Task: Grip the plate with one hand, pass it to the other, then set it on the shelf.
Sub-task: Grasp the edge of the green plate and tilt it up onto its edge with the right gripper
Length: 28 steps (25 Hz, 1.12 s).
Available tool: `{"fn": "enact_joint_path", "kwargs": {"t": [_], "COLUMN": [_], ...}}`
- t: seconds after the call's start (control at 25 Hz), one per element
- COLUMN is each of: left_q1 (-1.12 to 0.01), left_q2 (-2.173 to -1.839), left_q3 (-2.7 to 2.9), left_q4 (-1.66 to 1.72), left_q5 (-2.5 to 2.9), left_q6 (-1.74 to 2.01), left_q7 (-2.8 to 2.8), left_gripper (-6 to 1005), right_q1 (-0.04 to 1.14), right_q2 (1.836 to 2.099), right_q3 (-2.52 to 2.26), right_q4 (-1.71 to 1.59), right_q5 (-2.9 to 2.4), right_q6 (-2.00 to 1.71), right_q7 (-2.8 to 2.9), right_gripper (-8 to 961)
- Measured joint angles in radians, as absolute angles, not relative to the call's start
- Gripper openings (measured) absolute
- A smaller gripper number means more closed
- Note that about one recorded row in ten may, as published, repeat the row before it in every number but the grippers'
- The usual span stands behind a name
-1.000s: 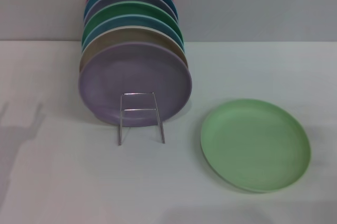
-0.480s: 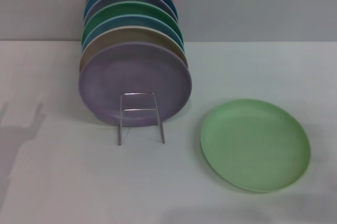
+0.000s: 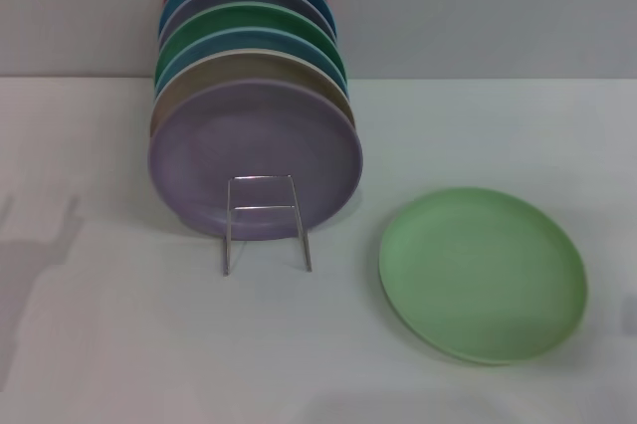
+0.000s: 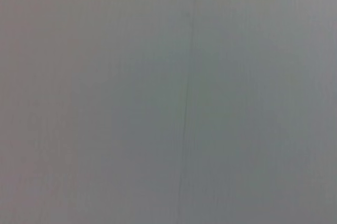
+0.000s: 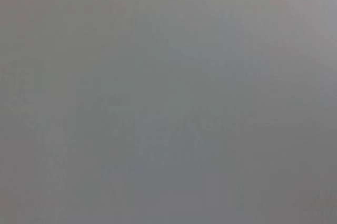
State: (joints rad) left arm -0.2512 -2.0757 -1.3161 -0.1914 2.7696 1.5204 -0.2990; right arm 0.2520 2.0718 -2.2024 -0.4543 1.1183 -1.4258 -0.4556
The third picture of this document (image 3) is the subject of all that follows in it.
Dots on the light green plate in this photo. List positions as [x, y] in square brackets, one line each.
[483, 275]

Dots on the lavender plate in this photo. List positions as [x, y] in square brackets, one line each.
[249, 140]

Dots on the tan beige plate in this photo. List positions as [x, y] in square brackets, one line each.
[249, 68]

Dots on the dark green plate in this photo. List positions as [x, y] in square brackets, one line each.
[249, 16]

